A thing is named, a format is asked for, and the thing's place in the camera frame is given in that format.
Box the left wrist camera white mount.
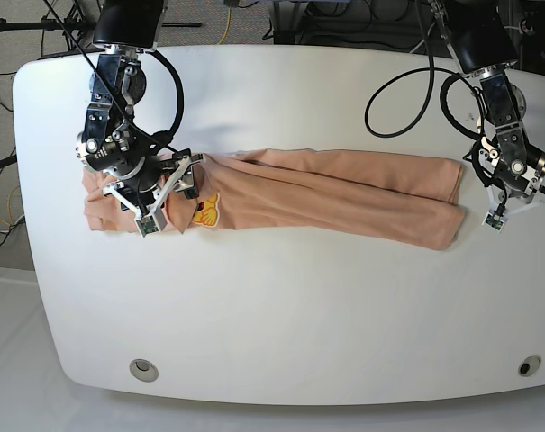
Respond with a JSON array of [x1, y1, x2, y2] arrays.
[[482, 186, 545, 232]]

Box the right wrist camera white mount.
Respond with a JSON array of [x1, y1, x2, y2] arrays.
[[102, 149, 204, 237]]

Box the peach T-shirt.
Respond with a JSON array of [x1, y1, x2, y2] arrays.
[[81, 148, 466, 252]]

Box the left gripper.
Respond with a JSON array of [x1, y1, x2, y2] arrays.
[[479, 137, 545, 203]]

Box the yellow cable on floor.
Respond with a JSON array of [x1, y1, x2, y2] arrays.
[[217, 0, 235, 46]]

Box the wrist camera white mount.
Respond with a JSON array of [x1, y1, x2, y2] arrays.
[[102, 149, 204, 237], [482, 186, 545, 232]]

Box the left table grommet hole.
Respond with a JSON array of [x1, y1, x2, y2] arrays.
[[129, 359, 159, 383]]

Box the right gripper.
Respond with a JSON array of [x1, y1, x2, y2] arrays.
[[102, 152, 199, 212]]

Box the right table grommet hole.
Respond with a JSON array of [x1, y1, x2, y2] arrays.
[[518, 355, 542, 377]]

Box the black tripod stand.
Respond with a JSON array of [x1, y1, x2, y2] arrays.
[[0, 1, 96, 52]]

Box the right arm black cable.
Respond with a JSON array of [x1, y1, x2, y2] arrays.
[[40, 0, 187, 157]]

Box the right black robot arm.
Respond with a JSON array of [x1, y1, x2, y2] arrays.
[[77, 1, 191, 215]]

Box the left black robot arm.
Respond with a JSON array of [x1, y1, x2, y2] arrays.
[[431, 1, 545, 203]]

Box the table grommet hole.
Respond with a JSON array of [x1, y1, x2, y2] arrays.
[[518, 355, 542, 377], [129, 359, 159, 383]]

